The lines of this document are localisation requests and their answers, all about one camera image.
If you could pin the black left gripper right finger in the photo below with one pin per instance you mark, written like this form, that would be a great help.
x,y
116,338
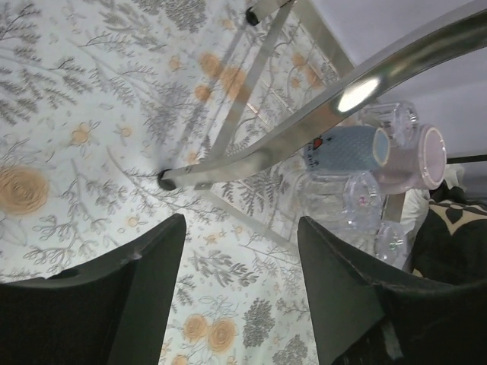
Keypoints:
x,y
364,311

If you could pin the clear faceted glass cup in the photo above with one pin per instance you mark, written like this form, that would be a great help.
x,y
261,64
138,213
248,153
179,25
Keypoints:
x,y
335,201

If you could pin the black floral blanket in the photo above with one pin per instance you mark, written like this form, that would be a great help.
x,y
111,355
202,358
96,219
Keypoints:
x,y
450,245

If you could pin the steel two-tier dish rack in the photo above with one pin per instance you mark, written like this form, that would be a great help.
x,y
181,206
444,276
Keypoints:
x,y
454,30

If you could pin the floral tablecloth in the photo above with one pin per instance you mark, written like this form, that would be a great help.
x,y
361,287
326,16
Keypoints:
x,y
96,98

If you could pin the pink ribbed mug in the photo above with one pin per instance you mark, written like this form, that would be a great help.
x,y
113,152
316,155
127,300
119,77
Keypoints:
x,y
419,164

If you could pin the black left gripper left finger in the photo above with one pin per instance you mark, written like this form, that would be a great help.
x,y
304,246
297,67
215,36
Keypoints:
x,y
110,310

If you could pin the clear glass tumbler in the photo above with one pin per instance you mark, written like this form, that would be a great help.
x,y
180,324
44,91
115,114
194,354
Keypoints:
x,y
398,119

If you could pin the grey-blue textured mug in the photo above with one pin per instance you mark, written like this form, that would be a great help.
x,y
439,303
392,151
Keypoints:
x,y
348,149

